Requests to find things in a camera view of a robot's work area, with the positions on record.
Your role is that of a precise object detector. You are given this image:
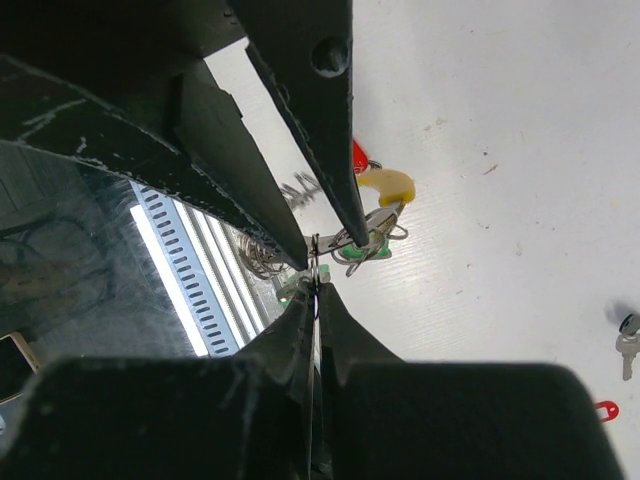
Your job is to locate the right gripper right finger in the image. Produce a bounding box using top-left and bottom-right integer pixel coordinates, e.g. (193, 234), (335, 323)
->
(318, 284), (623, 479)

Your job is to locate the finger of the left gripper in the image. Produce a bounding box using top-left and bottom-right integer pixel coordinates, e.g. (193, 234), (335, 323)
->
(229, 0), (369, 246)

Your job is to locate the metal keyring with yellow handle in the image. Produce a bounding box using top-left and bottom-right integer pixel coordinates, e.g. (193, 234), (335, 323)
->
(239, 167), (417, 281)

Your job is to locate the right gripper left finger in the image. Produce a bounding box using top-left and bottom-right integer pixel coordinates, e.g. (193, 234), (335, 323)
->
(1, 288), (314, 479)

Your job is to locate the white slotted cable duct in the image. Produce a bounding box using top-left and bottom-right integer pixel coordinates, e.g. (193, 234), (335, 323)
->
(130, 181), (239, 357)

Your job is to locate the red outline tag key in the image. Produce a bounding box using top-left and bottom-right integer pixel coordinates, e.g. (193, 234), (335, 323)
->
(594, 400), (620, 423)

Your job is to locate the black tag key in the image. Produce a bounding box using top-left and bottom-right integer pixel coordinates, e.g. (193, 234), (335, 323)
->
(615, 314), (639, 381)

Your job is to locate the green tag key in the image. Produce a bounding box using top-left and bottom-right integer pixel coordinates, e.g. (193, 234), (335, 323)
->
(338, 234), (392, 261)
(276, 264), (331, 305)

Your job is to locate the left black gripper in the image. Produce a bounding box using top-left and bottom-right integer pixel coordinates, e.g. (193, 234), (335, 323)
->
(1, 1), (306, 270)

